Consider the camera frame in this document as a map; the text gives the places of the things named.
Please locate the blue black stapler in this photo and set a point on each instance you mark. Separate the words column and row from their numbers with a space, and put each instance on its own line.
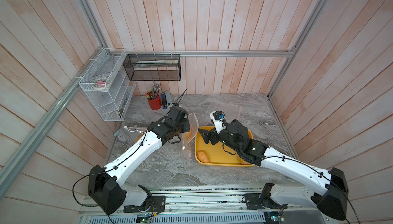
column 164, row 100

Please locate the tape roll on shelf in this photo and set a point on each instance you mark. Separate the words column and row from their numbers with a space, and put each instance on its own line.
column 101, row 83

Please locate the yellow plastic tray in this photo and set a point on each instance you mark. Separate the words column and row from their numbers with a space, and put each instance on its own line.
column 219, row 154

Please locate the brown potato front left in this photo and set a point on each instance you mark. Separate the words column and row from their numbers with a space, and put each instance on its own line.
column 203, row 157

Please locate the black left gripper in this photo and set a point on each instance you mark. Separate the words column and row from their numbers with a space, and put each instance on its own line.
column 186, row 128

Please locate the black mesh wall basket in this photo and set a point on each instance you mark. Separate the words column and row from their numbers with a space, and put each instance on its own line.
column 153, row 67

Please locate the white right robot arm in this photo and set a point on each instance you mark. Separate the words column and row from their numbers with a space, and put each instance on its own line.
column 325, row 190

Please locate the red pen cup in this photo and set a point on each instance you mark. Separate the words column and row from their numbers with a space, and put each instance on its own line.
column 155, row 103

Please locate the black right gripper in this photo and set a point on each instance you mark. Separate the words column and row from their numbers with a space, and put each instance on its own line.
column 209, row 135

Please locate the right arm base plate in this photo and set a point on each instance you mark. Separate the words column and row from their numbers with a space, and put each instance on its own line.
column 263, row 200

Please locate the clear zipper bag pink zip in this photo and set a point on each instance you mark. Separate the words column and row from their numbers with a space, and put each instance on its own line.
column 134, row 134

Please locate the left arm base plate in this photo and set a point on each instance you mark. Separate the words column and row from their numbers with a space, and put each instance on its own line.
column 140, row 200

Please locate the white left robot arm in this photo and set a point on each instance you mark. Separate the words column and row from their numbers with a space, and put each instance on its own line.
column 106, row 184

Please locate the white wire shelf rack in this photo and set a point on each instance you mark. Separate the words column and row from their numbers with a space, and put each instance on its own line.
column 112, row 103

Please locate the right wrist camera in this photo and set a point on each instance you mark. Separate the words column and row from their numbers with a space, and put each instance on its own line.
column 218, row 119

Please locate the clear zipper bag pink dots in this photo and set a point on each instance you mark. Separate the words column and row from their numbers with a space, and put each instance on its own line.
column 231, row 112

